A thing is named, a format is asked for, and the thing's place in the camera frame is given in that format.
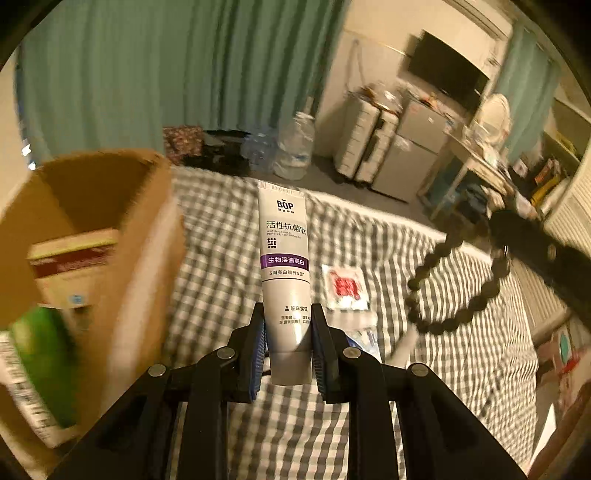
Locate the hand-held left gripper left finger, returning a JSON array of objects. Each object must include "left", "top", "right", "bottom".
[{"left": 51, "top": 302, "right": 269, "bottom": 480}]

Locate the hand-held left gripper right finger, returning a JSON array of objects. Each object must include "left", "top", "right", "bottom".
[{"left": 310, "top": 304, "right": 527, "bottom": 480}]

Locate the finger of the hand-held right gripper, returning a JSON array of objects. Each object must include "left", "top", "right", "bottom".
[{"left": 488, "top": 208, "right": 591, "bottom": 298}]

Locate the dark bead bracelet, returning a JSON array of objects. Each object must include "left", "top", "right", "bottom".
[{"left": 405, "top": 239, "right": 511, "bottom": 336}]

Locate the white toothpaste tube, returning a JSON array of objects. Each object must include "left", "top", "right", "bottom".
[{"left": 257, "top": 180, "right": 315, "bottom": 387}]

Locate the red and white box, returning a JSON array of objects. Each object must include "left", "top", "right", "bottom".
[{"left": 27, "top": 230, "right": 122, "bottom": 311}]

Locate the brown cardboard box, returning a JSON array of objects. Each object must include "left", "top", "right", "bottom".
[{"left": 0, "top": 148, "right": 188, "bottom": 464}]

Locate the green and white box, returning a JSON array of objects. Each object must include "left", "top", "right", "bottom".
[{"left": 0, "top": 306, "right": 80, "bottom": 449}]

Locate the blue and white packet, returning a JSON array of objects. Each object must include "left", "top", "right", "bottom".
[{"left": 345, "top": 325, "right": 382, "bottom": 361}]

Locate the white wardrobe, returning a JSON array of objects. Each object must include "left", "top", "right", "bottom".
[{"left": 538, "top": 90, "right": 591, "bottom": 252}]

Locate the white sachet with red print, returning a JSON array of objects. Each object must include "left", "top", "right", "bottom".
[{"left": 320, "top": 263, "right": 370, "bottom": 312}]

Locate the checkered bed sheet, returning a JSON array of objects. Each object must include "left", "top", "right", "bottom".
[{"left": 92, "top": 164, "right": 571, "bottom": 480}]

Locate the wooden desk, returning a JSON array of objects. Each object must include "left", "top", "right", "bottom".
[{"left": 417, "top": 133, "right": 542, "bottom": 228}]

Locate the colourful floor mat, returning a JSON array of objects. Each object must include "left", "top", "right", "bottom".
[{"left": 534, "top": 318, "right": 591, "bottom": 417}]

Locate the round white mirror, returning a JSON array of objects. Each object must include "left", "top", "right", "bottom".
[{"left": 475, "top": 92, "right": 512, "bottom": 145}]

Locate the grey fridge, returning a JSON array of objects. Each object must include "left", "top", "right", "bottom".
[{"left": 371, "top": 96, "right": 456, "bottom": 204}]

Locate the narrow green curtain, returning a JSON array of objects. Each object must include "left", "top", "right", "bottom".
[{"left": 491, "top": 22, "right": 565, "bottom": 154}]

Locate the white suitcase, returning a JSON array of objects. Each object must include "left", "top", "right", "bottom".
[
  {"left": 355, "top": 108, "right": 402, "bottom": 186},
  {"left": 332, "top": 99, "right": 382, "bottom": 179}
]

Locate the brown wooden furniture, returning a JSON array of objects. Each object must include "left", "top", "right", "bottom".
[{"left": 526, "top": 382, "right": 591, "bottom": 480}]

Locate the black television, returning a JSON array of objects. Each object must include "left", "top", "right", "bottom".
[{"left": 406, "top": 30, "right": 491, "bottom": 101}]

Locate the black bag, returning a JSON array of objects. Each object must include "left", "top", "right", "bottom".
[{"left": 185, "top": 130, "right": 251, "bottom": 175}]

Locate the pack of water bottles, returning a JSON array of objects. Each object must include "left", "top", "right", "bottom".
[{"left": 240, "top": 126, "right": 280, "bottom": 169}]

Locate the large clear water bottle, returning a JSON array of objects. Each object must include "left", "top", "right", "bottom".
[{"left": 272, "top": 111, "right": 317, "bottom": 181}]

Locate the floral bag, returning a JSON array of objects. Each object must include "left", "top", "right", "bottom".
[{"left": 162, "top": 125, "right": 204, "bottom": 167}]

